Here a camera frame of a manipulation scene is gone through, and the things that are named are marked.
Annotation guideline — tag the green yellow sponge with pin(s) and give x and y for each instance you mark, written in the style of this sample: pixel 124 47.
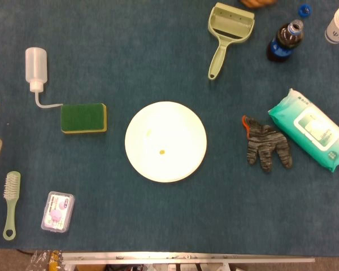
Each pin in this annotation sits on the green yellow sponge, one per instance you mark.
pixel 83 117

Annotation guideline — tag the white round plate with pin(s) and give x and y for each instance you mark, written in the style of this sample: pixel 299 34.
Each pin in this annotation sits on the white round plate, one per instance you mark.
pixel 169 132

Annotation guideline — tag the light green scrub brush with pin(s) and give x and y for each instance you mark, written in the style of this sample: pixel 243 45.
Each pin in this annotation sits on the light green scrub brush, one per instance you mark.
pixel 11 197

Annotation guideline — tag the clear plastic box pink label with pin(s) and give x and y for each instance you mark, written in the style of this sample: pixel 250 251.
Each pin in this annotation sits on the clear plastic box pink label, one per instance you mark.
pixel 57 212

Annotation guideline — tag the white plastic squeeze bottle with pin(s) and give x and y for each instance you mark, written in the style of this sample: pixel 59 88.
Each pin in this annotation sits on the white plastic squeeze bottle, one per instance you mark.
pixel 35 65

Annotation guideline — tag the crinkled clear plastic bag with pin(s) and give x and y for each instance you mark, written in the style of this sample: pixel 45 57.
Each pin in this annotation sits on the crinkled clear plastic bag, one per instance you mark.
pixel 46 259

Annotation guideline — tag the light green dustpan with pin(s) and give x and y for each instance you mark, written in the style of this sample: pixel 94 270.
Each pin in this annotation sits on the light green dustpan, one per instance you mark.
pixel 231 22

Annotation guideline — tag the grey striped work glove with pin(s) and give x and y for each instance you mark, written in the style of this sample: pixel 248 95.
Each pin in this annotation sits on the grey striped work glove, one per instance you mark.
pixel 267 144

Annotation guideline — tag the cola bottle blue label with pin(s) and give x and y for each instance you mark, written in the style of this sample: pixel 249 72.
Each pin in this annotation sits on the cola bottle blue label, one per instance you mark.
pixel 285 42

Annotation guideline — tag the green wet wipes pack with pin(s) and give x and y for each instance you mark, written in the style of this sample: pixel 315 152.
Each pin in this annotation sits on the green wet wipes pack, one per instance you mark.
pixel 310 130

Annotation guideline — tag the blue bottle cap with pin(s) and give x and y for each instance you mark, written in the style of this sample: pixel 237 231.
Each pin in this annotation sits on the blue bottle cap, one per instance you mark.
pixel 305 10

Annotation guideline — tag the aluminium frame rail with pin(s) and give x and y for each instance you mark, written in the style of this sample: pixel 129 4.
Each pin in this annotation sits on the aluminium frame rail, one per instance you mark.
pixel 186 257

